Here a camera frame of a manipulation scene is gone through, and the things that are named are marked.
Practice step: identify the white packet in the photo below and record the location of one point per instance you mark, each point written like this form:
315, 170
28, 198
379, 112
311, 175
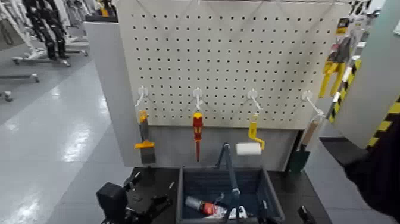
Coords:
242, 214

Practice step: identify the black humanoid robot on stand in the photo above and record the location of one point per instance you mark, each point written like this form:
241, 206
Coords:
47, 28

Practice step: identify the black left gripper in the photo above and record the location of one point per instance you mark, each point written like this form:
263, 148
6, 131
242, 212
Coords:
139, 206

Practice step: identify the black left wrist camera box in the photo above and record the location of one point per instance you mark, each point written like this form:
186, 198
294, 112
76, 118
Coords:
111, 198

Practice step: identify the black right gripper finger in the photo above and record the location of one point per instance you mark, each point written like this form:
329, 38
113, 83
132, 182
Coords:
306, 216
264, 215

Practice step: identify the red yellow screwdriver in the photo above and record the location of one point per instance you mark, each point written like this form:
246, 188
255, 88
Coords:
197, 125

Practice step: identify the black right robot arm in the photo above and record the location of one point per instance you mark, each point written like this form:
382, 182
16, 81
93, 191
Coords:
378, 175

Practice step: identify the grey pillar with hazard tape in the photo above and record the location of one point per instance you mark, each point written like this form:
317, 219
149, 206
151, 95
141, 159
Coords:
375, 78

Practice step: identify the grey red spray can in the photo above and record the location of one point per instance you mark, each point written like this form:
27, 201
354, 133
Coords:
207, 208

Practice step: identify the white robot frames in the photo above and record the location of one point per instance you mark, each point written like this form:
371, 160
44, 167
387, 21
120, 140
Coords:
78, 15

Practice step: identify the white perforated pegboard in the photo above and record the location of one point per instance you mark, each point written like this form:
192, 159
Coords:
218, 62

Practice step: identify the yellow black product card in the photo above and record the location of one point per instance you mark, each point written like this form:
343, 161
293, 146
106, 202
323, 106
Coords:
342, 25

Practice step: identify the grey caster wheel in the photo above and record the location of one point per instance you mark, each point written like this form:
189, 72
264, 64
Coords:
7, 96

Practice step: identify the white pegboard hook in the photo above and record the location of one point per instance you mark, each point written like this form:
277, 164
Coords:
197, 92
142, 91
252, 93
307, 94

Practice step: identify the dark grey crate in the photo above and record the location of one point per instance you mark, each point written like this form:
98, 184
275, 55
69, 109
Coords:
209, 184

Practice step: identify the yellow black machine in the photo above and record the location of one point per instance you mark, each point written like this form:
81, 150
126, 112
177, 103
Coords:
105, 11

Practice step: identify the grey wheeled stand leg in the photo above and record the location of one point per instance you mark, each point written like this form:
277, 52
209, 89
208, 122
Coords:
22, 76

